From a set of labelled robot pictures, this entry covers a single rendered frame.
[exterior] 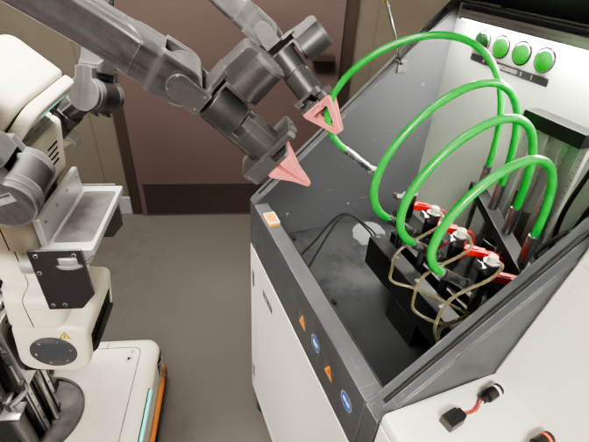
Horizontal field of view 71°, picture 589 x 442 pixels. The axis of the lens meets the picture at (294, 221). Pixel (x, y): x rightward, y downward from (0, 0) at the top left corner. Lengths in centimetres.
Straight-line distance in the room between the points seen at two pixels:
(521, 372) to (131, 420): 116
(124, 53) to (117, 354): 129
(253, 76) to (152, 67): 13
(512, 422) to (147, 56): 72
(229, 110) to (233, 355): 150
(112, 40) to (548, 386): 76
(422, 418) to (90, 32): 69
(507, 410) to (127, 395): 119
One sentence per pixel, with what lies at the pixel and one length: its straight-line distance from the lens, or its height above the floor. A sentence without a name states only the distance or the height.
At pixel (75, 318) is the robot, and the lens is 111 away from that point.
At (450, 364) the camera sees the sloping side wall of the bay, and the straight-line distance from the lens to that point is 70.
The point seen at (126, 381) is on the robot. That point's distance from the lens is 162.
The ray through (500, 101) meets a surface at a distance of 98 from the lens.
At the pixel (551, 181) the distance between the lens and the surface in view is 75.
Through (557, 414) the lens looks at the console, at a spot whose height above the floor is 101.
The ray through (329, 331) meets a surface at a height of 95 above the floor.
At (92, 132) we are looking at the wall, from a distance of 273.
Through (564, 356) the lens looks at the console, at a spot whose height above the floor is 109.
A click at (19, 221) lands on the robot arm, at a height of 120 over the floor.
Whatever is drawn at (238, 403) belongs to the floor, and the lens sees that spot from 184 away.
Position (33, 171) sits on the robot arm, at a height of 126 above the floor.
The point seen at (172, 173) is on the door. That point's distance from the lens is 268.
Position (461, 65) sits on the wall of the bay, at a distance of 122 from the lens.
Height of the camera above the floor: 156
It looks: 35 degrees down
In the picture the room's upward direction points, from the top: 4 degrees clockwise
